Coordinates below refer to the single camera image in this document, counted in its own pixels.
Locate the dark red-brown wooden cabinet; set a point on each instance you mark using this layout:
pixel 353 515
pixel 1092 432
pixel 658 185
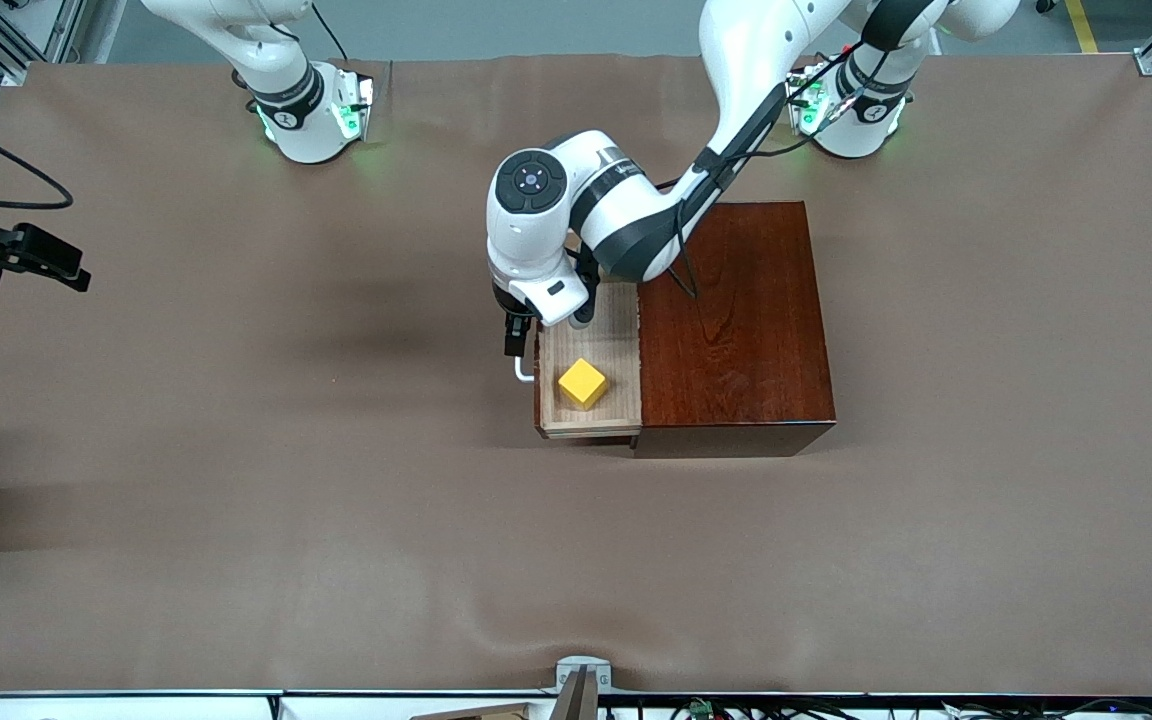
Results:
pixel 736 340

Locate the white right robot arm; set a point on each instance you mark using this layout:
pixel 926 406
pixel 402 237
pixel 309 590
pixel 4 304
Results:
pixel 296 100

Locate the green terminal connector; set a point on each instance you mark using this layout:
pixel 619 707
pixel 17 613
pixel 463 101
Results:
pixel 701 709

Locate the light wooden board piece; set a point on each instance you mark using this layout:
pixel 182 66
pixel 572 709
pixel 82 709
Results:
pixel 486 713

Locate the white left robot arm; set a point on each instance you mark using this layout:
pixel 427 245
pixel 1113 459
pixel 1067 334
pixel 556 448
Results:
pixel 536 240

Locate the grey metal edge bracket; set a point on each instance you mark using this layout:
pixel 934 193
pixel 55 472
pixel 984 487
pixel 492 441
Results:
pixel 576 665

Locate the yellow cube block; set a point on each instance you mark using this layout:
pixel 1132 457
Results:
pixel 582 385

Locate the table cover sheet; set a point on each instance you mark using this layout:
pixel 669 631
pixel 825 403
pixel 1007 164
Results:
pixel 336 550

